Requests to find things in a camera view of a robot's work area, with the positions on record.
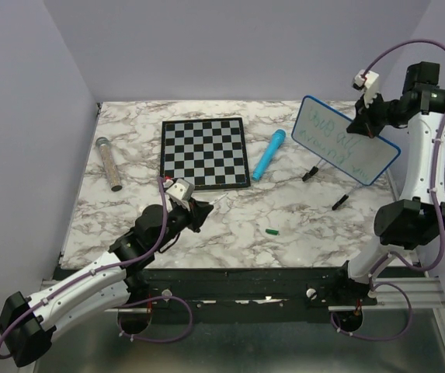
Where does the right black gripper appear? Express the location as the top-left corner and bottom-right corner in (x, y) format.
(346, 89), (405, 138)

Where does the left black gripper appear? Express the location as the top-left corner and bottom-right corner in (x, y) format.
(151, 197), (214, 252)

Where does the blue framed whiteboard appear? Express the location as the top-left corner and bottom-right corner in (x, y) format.
(291, 96), (401, 186)

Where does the green marker cap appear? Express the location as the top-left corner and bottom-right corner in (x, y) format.
(265, 229), (280, 235)

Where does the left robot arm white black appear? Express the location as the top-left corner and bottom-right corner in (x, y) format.
(0, 198), (214, 368)

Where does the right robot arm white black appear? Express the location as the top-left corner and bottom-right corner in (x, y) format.
(330, 61), (445, 305)

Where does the black whiteboard stand leg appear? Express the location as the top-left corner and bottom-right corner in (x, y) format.
(301, 159), (366, 211)

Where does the black white chessboard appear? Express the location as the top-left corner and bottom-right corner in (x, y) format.
(159, 117), (251, 191)

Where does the light blue cylinder tube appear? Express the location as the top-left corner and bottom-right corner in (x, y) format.
(252, 129), (286, 181)

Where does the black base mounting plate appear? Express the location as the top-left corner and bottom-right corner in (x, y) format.
(53, 262), (378, 339)

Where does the glitter filled clear tube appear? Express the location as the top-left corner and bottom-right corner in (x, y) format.
(96, 137), (123, 192)

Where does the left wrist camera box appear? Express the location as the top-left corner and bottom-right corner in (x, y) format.
(164, 179), (195, 211)

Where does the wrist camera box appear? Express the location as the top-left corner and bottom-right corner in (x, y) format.
(164, 179), (195, 211)
(352, 70), (380, 108)

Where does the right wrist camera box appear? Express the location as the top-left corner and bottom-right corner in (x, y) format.
(352, 70), (380, 108)

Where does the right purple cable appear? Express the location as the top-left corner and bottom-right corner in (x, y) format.
(330, 38), (445, 342)

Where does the purple cable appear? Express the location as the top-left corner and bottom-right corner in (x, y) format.
(0, 176), (194, 358)
(330, 38), (445, 342)

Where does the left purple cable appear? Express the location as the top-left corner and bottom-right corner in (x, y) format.
(0, 176), (194, 358)

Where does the aluminium rail frame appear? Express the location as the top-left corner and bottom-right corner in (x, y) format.
(16, 100), (445, 373)

